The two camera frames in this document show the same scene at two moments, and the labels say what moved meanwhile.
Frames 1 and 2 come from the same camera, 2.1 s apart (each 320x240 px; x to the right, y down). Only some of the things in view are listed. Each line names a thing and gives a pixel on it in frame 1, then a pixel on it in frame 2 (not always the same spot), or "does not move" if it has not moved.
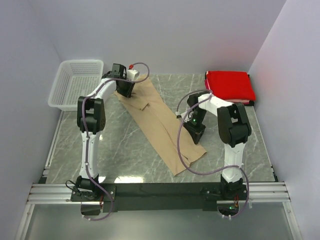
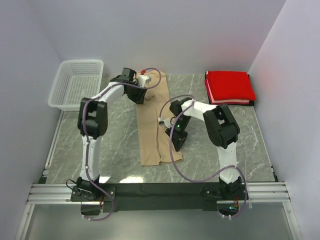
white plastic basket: x=74 y=78 does not move
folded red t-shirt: x=234 y=86 does not move
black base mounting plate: x=174 y=197 does not move
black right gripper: x=196 y=133 → x=178 y=140
